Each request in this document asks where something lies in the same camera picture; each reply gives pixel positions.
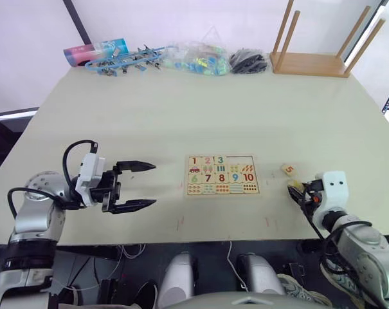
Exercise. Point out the blue clip drying hanger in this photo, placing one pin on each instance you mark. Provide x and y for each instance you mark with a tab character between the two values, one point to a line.
123	61

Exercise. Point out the wooden peg rack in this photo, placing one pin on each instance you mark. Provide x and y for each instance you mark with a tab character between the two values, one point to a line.
306	64

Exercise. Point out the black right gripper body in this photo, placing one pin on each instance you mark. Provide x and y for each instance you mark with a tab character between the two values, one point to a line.
314	190

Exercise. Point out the clear bag of black parts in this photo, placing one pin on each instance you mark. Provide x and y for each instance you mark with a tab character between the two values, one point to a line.
249	61

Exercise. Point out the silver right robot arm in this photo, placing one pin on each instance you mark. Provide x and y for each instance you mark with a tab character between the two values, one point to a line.
364	244

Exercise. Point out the grey robot torso edge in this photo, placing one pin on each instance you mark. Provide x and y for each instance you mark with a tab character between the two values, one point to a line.
245	301

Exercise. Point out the tile red number one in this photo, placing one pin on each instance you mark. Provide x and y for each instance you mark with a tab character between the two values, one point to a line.
194	160

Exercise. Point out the wooden number puzzle board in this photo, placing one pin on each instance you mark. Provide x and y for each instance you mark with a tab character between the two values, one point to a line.
187	174

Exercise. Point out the tile red number eight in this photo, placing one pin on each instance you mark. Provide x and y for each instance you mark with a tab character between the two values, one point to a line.
222	178

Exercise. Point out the tile green number three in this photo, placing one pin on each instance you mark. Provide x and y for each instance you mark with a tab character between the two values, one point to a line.
220	160

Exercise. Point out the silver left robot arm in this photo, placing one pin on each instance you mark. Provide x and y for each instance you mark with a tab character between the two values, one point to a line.
36	219

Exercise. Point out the tile red number ten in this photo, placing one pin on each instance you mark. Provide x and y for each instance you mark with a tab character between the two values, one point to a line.
248	177

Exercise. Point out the wooden yellowish number tile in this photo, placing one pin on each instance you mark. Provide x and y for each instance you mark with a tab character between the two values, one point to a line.
295	184

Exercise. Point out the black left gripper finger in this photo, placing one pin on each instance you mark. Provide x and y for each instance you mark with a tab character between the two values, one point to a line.
133	206
136	165

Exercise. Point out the tile blue number nine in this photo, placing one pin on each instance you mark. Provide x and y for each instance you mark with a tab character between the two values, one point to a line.
235	177

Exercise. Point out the white rounded robot leg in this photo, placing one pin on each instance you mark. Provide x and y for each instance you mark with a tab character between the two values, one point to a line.
258	273
178	280

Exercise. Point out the tile pink number two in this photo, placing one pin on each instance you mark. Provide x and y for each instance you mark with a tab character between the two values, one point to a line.
207	160

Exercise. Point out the pink and blue tissue pack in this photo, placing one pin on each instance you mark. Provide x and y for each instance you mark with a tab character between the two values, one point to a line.
85	53

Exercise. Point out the clear bag of colourful pieces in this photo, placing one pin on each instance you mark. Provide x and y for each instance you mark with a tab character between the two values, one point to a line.
197	59

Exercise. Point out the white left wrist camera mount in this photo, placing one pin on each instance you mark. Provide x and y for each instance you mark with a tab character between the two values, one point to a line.
89	172

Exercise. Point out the tile dark red seven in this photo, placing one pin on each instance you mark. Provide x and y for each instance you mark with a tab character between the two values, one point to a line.
208	178

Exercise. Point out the grey white sneaker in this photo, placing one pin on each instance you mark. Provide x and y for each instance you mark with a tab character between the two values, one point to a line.
342	280
303	291

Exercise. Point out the tile green number six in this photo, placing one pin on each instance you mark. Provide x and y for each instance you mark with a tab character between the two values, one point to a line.
194	178

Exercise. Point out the wooden tile orange five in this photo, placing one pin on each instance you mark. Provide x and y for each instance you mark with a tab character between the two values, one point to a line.
288	169

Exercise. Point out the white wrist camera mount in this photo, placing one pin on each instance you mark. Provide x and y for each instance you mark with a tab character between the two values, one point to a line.
89	172
334	190

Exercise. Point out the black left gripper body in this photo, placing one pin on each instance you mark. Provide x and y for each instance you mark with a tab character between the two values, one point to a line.
110	188

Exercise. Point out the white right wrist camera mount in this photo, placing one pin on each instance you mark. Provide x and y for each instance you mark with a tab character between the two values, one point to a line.
334	190

